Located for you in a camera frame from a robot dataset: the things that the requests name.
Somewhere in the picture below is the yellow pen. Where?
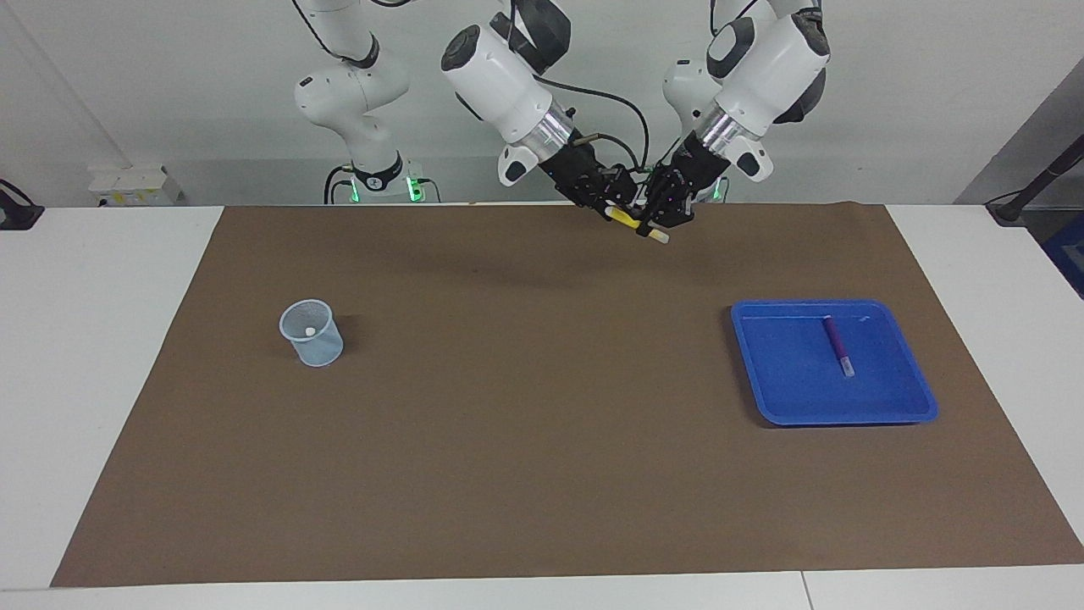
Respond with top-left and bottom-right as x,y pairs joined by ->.
603,203 -> 670,245

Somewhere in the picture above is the purple pen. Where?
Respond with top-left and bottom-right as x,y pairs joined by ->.
822,315 -> 855,379

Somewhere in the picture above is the blue plastic tray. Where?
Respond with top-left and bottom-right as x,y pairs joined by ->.
730,298 -> 939,426

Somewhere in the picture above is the brown table mat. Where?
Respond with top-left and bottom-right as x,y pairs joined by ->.
51,202 -> 1084,588

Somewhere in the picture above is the pale blue mesh pen cup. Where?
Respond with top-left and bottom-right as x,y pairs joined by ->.
279,298 -> 345,368

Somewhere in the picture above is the black stand pole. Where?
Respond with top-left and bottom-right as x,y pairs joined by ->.
987,136 -> 1084,225

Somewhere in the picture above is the blue crate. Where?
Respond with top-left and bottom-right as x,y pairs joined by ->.
1043,212 -> 1084,299

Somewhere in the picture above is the white box with yellow labels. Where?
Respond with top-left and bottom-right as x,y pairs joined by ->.
87,165 -> 183,207

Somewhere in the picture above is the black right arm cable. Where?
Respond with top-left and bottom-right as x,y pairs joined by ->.
292,0 -> 651,175

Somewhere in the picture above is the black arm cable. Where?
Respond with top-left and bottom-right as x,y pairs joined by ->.
708,0 -> 776,39
292,0 -> 651,175

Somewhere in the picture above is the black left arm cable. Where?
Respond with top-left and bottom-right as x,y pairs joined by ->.
708,0 -> 776,39

